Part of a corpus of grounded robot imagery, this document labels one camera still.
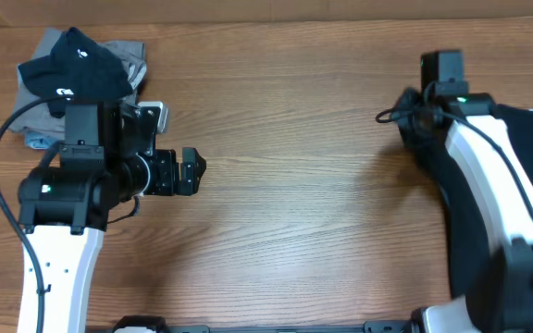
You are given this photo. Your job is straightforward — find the black t-shirt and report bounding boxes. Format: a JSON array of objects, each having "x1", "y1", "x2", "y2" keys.
[{"x1": 414, "y1": 105, "x2": 533, "y2": 297}]

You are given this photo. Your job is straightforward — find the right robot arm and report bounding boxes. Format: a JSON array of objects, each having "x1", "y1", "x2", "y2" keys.
[{"x1": 378, "y1": 50, "x2": 533, "y2": 332}]

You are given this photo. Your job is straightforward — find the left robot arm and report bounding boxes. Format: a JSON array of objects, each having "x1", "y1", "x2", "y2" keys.
[{"x1": 18, "y1": 102, "x2": 206, "y2": 332}]

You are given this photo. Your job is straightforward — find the folded grey garment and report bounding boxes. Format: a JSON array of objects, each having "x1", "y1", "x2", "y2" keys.
[{"x1": 9, "y1": 29, "x2": 147, "y2": 139}]

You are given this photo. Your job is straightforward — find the folded black Nike shirt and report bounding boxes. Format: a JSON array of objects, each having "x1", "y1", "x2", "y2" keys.
[{"x1": 19, "y1": 27, "x2": 133, "y2": 101}]

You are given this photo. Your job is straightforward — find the folded light blue garment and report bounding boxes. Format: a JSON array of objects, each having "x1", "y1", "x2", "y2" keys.
[{"x1": 24, "y1": 131, "x2": 62, "y2": 150}]

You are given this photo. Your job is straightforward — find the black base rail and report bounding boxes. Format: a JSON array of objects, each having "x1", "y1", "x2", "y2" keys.
[{"x1": 85, "y1": 315, "x2": 422, "y2": 333}]

